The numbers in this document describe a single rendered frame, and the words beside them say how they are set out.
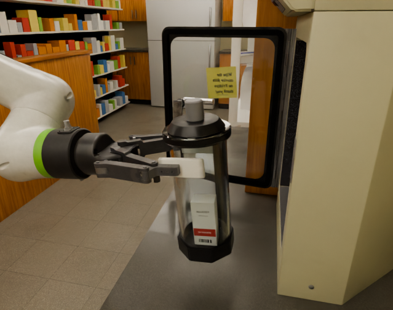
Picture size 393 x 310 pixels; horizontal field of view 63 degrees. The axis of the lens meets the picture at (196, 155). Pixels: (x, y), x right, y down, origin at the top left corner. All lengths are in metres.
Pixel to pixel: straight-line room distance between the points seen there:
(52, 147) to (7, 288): 1.71
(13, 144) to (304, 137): 0.48
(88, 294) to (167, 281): 1.39
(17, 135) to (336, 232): 0.57
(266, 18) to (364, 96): 0.41
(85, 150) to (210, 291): 0.34
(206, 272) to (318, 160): 0.32
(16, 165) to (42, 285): 1.58
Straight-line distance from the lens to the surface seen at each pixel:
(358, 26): 0.47
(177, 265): 0.69
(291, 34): 0.78
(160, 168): 0.47
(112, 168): 0.50
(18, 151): 0.63
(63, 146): 0.58
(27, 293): 2.16
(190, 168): 0.47
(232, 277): 0.66
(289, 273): 0.61
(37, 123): 0.67
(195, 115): 0.48
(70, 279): 2.15
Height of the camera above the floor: 1.40
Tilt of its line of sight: 22 degrees down
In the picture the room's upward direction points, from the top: straight up
